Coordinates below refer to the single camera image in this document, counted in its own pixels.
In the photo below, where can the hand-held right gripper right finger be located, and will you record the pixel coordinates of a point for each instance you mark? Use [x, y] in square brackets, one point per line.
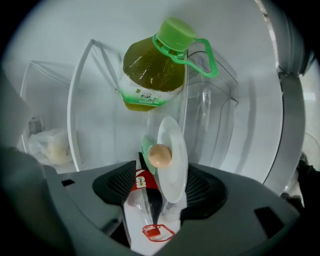
[225, 225]

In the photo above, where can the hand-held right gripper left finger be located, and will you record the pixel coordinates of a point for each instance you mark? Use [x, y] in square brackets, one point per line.
[82, 200]

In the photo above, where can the white plate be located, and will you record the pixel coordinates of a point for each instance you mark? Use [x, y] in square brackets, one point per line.
[172, 180]

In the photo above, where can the brown egg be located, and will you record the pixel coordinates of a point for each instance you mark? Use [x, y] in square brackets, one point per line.
[160, 155]

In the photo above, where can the white fridge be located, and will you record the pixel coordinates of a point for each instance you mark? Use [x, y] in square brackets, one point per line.
[105, 22]

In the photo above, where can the clear fridge door bin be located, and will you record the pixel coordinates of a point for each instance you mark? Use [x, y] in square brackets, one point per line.
[212, 120]
[37, 82]
[100, 120]

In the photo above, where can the plastic bag with food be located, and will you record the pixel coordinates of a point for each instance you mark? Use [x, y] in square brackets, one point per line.
[53, 147]

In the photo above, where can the dark soda bottle red label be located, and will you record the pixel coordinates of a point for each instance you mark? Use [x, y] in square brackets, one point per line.
[146, 183]

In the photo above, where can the green tea bottle green cap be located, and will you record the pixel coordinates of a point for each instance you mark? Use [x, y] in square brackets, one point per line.
[153, 67]

